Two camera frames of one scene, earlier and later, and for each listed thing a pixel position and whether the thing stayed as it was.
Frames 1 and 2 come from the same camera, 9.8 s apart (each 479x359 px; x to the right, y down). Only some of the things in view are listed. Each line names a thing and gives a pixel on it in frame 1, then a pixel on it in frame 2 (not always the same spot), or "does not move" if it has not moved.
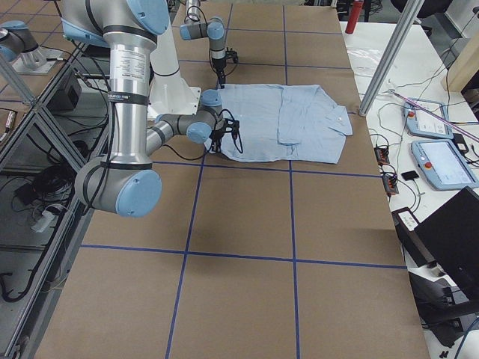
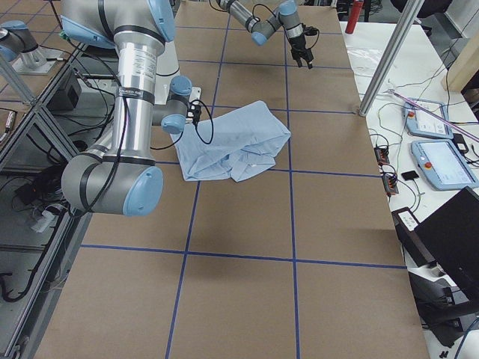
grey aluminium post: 392,54 does not move
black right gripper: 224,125 → 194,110
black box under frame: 66,96 does not move
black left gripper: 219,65 → 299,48
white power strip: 409,220 does not move
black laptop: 451,233 does not move
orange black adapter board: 382,155 does not move
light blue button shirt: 284,123 → 236,143
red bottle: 356,9 does not move
